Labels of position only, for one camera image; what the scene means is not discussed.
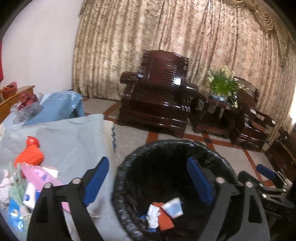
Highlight white blue medicine box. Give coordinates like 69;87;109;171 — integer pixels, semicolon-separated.
23;182;40;210

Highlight blue tube package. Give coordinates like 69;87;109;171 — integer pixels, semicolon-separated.
8;198;25;232

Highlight green rubber glove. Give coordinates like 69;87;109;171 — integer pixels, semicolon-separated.
8;163;27;206

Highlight pink wrapper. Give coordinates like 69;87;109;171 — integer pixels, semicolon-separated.
21;163;71;213

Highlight orange foam net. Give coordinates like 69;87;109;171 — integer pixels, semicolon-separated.
14;145;44;167

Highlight red plastic bag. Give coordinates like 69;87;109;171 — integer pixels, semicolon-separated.
26;136;40;148

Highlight white tissue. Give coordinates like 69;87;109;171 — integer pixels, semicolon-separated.
0;169;14;209
146;204;161;229

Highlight black lined trash bin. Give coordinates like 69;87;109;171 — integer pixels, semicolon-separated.
112;140;239;240

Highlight dark wooden armchair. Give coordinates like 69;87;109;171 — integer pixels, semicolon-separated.
230;77;275;151
117;50;199;138

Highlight dark wooden side table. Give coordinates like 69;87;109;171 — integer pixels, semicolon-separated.
190;91;237;139

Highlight orange card in bin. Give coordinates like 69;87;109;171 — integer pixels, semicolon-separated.
152;202;175;231

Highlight light blue tablecloth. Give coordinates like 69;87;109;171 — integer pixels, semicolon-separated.
1;114;129;240

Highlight potted green plant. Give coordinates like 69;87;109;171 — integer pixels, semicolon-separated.
206;65;244;108

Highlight glass fruit bowl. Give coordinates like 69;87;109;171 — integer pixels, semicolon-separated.
10;93;44;124

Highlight blue under-tablecloth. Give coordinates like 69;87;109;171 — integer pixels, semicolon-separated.
2;90;86;130

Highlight red apples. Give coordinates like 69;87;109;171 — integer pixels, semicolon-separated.
18;92;38;110

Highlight wooden sideboard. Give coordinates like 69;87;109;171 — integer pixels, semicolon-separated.
0;85;35;123

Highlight beige patterned curtain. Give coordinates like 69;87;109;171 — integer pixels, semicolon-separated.
72;1;295;141

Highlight red cloth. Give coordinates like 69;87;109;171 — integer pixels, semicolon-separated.
0;40;4;82

